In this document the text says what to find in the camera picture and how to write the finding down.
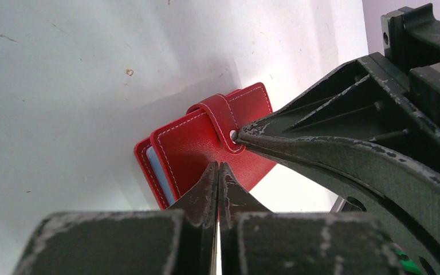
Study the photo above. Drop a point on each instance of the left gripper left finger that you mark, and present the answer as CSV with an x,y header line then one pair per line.
x,y
178,240

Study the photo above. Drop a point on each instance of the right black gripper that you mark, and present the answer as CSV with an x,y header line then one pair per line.
x,y
363,98

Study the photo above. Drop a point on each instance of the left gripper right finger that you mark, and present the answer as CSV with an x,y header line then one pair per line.
x,y
255,240

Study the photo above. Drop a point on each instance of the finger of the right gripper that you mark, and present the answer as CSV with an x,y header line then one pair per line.
x,y
403,193

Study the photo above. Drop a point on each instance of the red card holder wallet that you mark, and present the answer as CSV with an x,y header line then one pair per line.
x,y
174,156

